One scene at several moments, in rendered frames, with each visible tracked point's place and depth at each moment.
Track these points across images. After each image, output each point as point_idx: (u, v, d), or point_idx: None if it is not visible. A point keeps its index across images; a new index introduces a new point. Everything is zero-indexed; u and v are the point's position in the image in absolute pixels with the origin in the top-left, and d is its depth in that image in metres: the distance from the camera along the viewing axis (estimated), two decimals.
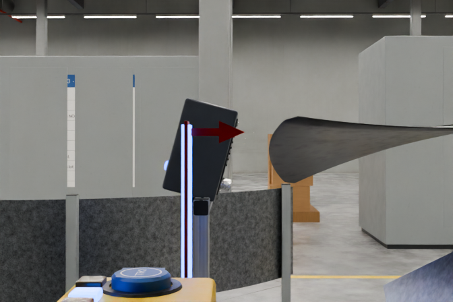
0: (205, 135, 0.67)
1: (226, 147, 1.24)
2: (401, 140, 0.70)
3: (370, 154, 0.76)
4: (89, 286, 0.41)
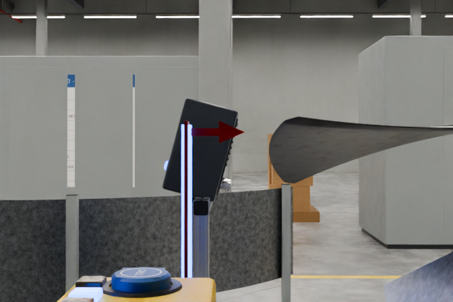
0: (205, 135, 0.67)
1: (226, 147, 1.24)
2: (401, 140, 0.70)
3: (370, 154, 0.76)
4: (89, 286, 0.41)
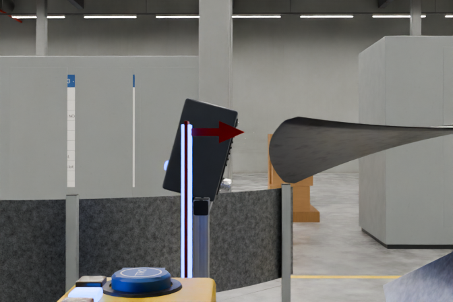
0: (205, 135, 0.67)
1: (226, 147, 1.24)
2: (401, 140, 0.70)
3: (370, 154, 0.76)
4: (89, 286, 0.41)
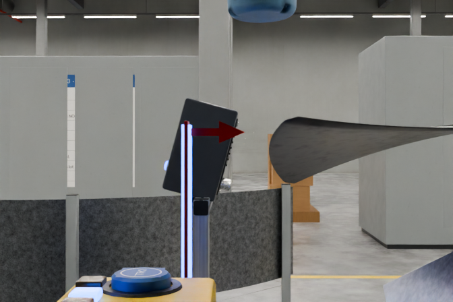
0: (205, 135, 0.67)
1: (226, 147, 1.24)
2: (401, 140, 0.70)
3: (370, 154, 0.76)
4: (89, 286, 0.41)
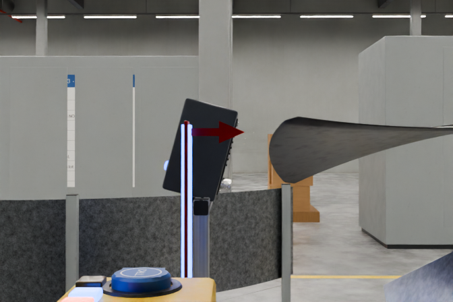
0: (205, 135, 0.67)
1: (226, 147, 1.24)
2: (401, 140, 0.70)
3: (370, 154, 0.76)
4: (89, 286, 0.41)
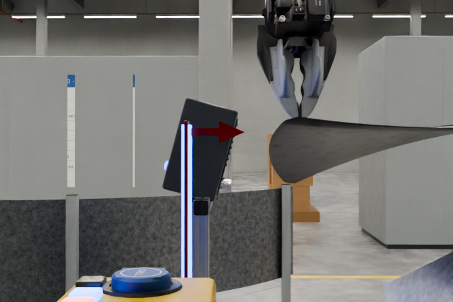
0: (205, 135, 0.67)
1: (226, 147, 1.24)
2: (401, 140, 0.70)
3: (370, 154, 0.76)
4: (89, 286, 0.41)
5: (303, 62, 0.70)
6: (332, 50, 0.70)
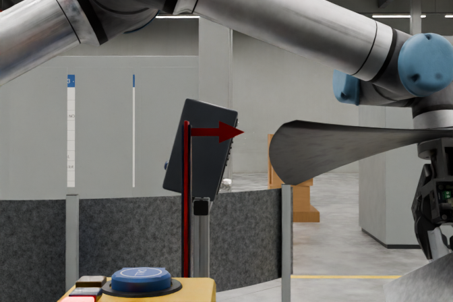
0: (205, 135, 0.67)
1: (226, 147, 1.24)
2: None
3: None
4: (89, 286, 0.41)
5: None
6: None
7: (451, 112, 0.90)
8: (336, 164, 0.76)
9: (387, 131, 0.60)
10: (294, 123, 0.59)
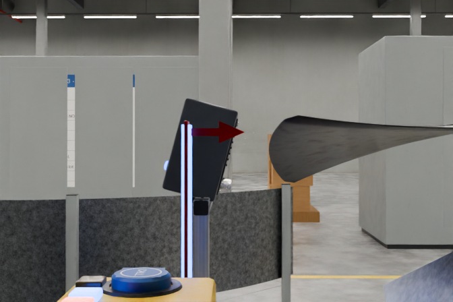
0: (205, 135, 0.67)
1: (226, 147, 1.24)
2: None
3: None
4: (89, 286, 0.41)
5: None
6: None
7: None
8: (336, 161, 0.76)
9: (389, 128, 0.60)
10: (296, 119, 0.58)
